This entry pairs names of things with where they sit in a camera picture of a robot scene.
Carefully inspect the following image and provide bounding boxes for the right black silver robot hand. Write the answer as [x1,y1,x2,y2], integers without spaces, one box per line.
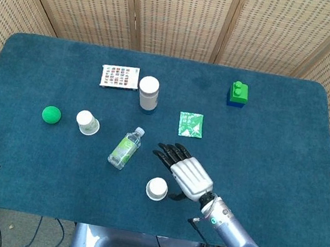
[145,139,220,207]

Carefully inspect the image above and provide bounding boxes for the white paper cup green flower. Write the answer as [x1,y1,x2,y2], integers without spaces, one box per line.
[73,109,103,138]
[144,175,171,201]

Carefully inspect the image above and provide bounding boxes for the white paper cup blue flower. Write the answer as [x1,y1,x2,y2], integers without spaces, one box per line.
[144,189,168,203]

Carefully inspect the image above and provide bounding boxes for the green tea sachet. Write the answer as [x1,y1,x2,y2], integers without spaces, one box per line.
[176,111,206,140]

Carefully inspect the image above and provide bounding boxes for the clear water bottle green label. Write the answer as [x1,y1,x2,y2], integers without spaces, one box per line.
[106,122,146,174]

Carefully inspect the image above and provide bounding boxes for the blue velvet tablecloth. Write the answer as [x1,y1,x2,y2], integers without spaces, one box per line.
[0,28,330,247]

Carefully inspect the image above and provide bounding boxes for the blue toy brick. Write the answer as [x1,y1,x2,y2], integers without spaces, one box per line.
[226,91,248,109]

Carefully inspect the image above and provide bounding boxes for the green foam ball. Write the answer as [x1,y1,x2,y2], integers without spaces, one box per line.
[40,104,64,127]

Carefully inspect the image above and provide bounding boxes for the white tumbler with blue base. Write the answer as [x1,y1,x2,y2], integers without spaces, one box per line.
[134,74,163,117]

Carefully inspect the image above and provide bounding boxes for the green toy brick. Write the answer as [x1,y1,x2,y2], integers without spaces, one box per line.
[228,79,251,106]

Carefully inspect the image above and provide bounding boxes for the white book with picture grid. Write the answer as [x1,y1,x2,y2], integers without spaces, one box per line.
[98,61,141,94]

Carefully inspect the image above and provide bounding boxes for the blue floor cable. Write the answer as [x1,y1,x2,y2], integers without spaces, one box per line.
[25,214,44,247]

